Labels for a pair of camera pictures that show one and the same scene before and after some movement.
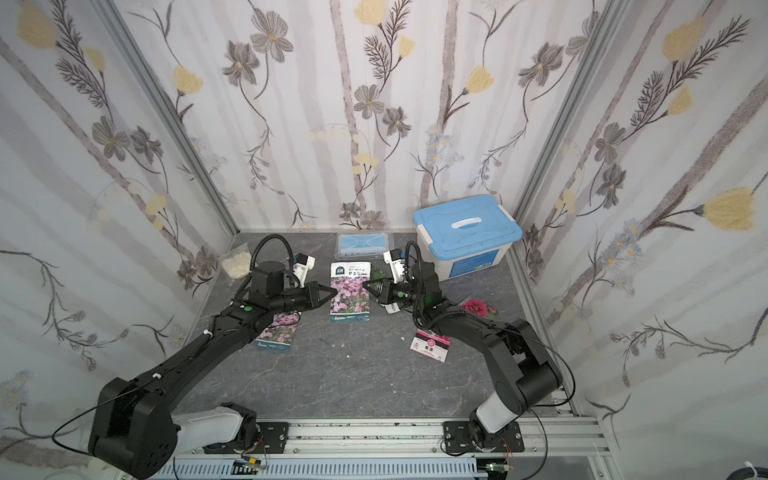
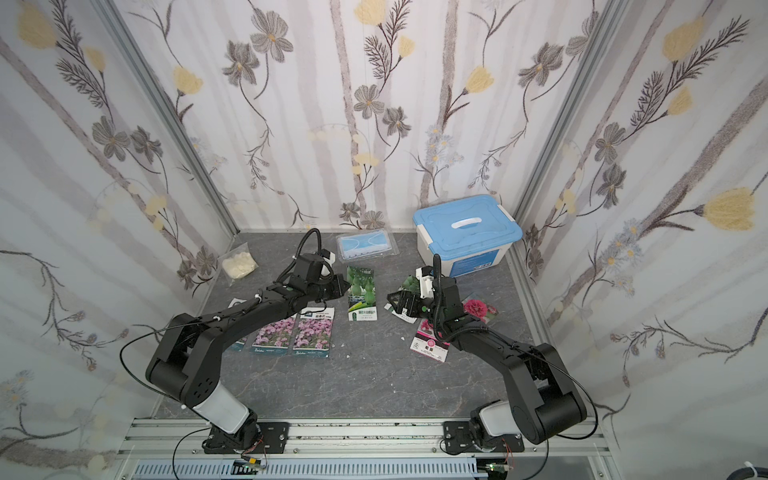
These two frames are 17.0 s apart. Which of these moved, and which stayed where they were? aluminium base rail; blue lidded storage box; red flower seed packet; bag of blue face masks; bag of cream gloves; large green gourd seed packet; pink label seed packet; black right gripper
Moved: large green gourd seed packet; black right gripper
Stayed: bag of blue face masks; aluminium base rail; bag of cream gloves; pink label seed packet; red flower seed packet; blue lidded storage box
